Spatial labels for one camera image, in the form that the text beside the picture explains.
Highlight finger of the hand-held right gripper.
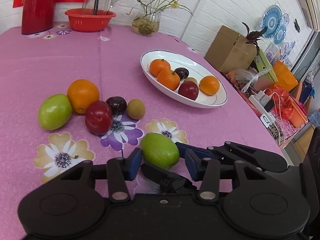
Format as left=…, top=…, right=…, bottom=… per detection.
left=175, top=141, right=267, bottom=172

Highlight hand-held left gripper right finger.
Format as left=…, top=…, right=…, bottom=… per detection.
left=184, top=151, right=268, bottom=203

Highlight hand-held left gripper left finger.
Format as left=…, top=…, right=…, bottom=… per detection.
left=60, top=148, right=143, bottom=204

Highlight green apple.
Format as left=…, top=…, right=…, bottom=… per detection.
left=141, top=133, right=180, bottom=170
left=38, top=94, right=73, bottom=131

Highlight small brown kiwi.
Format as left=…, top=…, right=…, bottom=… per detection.
left=126, top=99, right=146, bottom=120

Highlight white plate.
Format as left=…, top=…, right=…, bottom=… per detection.
left=140, top=50, right=228, bottom=109

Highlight dark purple plum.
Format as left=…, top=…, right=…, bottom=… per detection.
left=106, top=96, right=127, bottom=116
left=174, top=67, right=189, bottom=80

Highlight large orange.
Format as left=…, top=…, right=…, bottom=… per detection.
left=67, top=79, right=100, bottom=114
left=199, top=75, right=220, bottom=96

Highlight mandarin with stem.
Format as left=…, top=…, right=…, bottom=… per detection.
left=149, top=59, right=172, bottom=77
left=156, top=69, right=181, bottom=91

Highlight pink patterned cloth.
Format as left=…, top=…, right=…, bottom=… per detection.
left=269, top=119, right=294, bottom=145

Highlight wooden cabinet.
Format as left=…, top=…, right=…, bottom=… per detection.
left=285, top=122, right=317, bottom=165

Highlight white power strip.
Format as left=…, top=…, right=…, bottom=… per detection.
left=248, top=90, right=275, bottom=126

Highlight black speaker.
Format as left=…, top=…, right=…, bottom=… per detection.
left=309, top=126, right=320, bottom=165

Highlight orange plastic basket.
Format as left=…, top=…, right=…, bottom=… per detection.
left=287, top=97, right=309, bottom=128

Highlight blue fabric box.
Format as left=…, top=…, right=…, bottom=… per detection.
left=308, top=110, right=320, bottom=127

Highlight red plastic bag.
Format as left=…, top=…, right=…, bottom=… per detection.
left=271, top=86, right=295, bottom=120

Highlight white charger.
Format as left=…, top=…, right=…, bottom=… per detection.
left=255, top=90, right=269, bottom=103

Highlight dark blue bag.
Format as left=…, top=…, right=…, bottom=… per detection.
left=299, top=80, right=315, bottom=105

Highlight pink box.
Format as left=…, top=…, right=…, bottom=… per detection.
left=252, top=76, right=275, bottom=92

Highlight orange bag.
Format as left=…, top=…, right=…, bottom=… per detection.
left=272, top=60, right=299, bottom=92

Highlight clear plastic bag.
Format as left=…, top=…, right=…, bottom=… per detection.
left=227, top=69, right=272, bottom=93

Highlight green box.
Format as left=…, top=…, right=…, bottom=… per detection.
left=254, top=47, right=278, bottom=82

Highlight floral printed card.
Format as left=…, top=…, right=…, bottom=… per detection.
left=265, top=42, right=282, bottom=63

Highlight cardboard box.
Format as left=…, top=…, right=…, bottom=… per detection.
left=204, top=25, right=260, bottom=75

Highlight blue white patterned ornament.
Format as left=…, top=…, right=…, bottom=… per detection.
left=280, top=39, right=297, bottom=63

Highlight grey metal door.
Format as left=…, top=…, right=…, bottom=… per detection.
left=291, top=29, right=320, bottom=80

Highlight purple leaf plant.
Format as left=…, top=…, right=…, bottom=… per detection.
left=242, top=22, right=268, bottom=55

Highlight glass vase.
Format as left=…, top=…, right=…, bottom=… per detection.
left=132, top=11, right=161, bottom=36

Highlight pink floral tablecloth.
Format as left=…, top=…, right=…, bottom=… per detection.
left=0, top=21, right=288, bottom=240

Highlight red plastic basket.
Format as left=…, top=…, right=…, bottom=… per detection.
left=64, top=8, right=117, bottom=32

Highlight white air conditioner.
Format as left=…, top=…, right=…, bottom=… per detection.
left=287, top=0, right=320, bottom=32

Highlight red thermos jug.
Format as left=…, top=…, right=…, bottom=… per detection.
left=21, top=0, right=67, bottom=35

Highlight white charging cable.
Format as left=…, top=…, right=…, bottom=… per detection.
left=265, top=91, right=285, bottom=130

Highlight medium blue round wall plate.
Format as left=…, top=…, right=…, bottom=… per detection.
left=272, top=24, right=287, bottom=45

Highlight blue decorative wall plates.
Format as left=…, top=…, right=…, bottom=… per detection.
left=259, top=4, right=284, bottom=38

